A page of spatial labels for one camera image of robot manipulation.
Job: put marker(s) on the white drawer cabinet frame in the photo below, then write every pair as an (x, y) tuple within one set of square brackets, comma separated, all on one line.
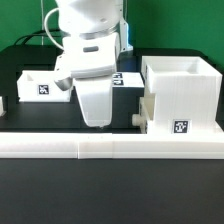
[(181, 94)]

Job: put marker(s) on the white base tag plate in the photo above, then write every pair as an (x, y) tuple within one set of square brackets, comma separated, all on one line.
[(127, 80)]

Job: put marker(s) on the white front drawer box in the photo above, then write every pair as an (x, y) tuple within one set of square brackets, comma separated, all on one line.
[(144, 118)]

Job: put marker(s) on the white drawer box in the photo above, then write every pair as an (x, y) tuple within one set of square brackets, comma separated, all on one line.
[(44, 86), (144, 118)]

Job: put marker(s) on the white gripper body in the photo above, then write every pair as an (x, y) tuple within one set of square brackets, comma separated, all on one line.
[(95, 99)]

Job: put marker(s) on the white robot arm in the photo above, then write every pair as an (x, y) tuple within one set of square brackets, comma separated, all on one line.
[(95, 33)]

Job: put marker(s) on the white L-shaped guide rail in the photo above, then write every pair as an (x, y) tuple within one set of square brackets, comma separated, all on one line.
[(112, 146)]

